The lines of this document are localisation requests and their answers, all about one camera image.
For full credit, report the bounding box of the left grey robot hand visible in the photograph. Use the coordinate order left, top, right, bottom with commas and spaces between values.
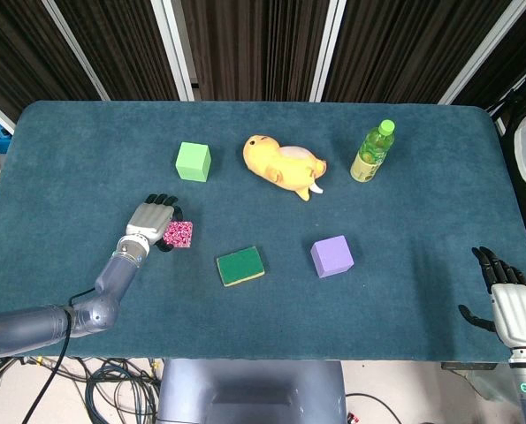
125, 193, 187, 255

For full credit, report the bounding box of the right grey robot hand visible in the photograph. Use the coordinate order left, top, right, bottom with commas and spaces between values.
459, 246, 526, 350

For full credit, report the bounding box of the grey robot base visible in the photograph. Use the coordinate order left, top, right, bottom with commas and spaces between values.
156, 358, 347, 424

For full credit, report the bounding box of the pink patterned sponge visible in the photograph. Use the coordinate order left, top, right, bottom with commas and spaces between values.
163, 220, 194, 250

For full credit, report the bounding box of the green foam cube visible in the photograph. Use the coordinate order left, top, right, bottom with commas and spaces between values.
174, 141, 212, 182

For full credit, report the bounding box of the black flat box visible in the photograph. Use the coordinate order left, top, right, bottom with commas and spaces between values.
441, 361, 498, 371

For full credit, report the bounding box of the green and yellow sponge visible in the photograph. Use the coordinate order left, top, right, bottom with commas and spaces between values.
216, 246, 266, 288

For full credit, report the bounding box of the yellow plush toy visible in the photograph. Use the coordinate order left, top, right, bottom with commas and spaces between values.
242, 134, 328, 202

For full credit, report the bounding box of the teal velvet table cloth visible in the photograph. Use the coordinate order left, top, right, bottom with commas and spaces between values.
0, 100, 526, 363

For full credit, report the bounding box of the purple foam cube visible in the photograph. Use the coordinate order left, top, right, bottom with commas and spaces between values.
309, 234, 355, 279

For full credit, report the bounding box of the dark pleated curtain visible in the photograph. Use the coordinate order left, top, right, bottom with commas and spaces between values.
0, 0, 526, 123

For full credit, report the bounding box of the green tea bottle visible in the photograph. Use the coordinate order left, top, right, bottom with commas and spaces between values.
349, 118, 397, 183

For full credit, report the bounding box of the thin black floor cable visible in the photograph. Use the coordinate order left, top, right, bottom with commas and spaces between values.
346, 391, 403, 424

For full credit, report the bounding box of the black floor cable bundle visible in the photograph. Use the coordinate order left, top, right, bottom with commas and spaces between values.
0, 355, 163, 424

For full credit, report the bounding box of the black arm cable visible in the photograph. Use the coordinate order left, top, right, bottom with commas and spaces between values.
21, 286, 97, 424

